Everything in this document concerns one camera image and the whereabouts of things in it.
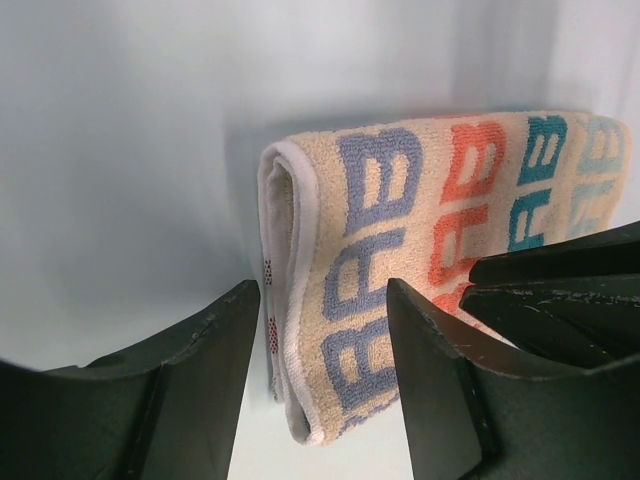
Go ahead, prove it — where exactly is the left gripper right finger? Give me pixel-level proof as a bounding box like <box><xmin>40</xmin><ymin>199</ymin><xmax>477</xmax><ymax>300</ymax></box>
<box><xmin>387</xmin><ymin>279</ymin><xmax>639</xmax><ymax>479</ymax></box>

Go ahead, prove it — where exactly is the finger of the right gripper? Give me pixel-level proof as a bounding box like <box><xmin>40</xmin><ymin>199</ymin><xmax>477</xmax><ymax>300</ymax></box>
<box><xmin>460</xmin><ymin>223</ymin><xmax>639</xmax><ymax>369</ymax></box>

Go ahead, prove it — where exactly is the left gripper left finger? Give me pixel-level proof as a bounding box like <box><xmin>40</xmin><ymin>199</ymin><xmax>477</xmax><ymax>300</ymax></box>
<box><xmin>1</xmin><ymin>280</ymin><xmax>260</xmax><ymax>479</ymax></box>

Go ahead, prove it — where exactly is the rabbit print towel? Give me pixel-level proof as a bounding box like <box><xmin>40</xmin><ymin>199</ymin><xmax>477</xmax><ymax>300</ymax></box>
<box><xmin>258</xmin><ymin>111</ymin><xmax>632</xmax><ymax>446</ymax></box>

